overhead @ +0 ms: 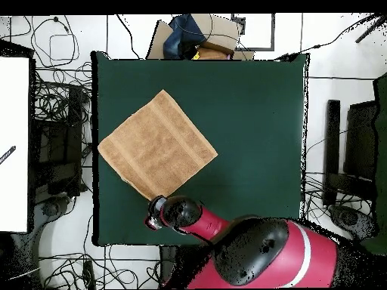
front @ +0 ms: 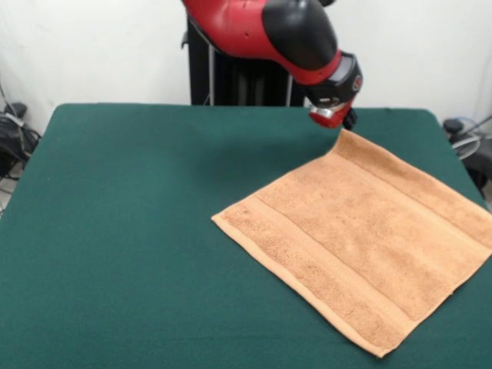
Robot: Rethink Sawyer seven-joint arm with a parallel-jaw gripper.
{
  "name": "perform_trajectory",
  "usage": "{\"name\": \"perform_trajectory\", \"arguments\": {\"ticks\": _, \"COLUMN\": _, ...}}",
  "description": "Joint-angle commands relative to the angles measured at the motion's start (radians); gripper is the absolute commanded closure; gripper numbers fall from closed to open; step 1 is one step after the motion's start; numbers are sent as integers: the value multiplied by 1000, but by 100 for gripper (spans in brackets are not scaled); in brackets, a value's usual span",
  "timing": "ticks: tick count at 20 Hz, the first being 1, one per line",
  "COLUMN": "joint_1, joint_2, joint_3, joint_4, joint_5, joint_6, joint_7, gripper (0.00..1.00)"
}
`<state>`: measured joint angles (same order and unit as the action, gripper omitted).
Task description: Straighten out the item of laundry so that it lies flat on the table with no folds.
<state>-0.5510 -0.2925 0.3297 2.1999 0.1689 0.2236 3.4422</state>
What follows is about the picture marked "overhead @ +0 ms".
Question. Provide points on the tan terry towel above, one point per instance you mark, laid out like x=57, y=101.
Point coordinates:
x=157, y=145

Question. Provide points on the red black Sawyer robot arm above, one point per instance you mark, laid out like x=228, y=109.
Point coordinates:
x=257, y=253

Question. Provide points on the small yellow item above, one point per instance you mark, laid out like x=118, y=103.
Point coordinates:
x=196, y=56

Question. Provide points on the black power strip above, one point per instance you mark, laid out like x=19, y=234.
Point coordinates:
x=89, y=273

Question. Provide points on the grey chair base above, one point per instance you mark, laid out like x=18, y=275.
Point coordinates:
x=50, y=208

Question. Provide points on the black equipment rack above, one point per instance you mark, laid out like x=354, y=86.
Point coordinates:
x=57, y=145

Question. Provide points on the black striped tool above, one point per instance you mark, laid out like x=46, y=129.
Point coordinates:
x=7, y=154

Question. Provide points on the dark green table cloth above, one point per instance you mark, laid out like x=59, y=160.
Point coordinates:
x=242, y=90

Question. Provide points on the white board panel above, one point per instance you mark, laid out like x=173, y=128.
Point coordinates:
x=13, y=136

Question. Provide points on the blue jeans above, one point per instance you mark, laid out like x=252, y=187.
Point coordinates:
x=181, y=36

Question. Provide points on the black chair base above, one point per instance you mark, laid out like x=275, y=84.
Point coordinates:
x=347, y=219

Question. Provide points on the black upright bar stand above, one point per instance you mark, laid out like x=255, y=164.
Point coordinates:
x=332, y=136

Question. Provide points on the brown cardboard box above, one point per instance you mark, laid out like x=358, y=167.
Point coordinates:
x=220, y=30

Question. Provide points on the black box unit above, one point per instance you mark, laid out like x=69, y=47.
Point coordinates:
x=361, y=139

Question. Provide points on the dark green covered furniture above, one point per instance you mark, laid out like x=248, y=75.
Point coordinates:
x=381, y=181

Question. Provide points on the black rod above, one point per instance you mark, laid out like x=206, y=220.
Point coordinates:
x=367, y=33

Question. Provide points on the grey square floor frame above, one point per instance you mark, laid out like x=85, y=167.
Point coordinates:
x=257, y=49

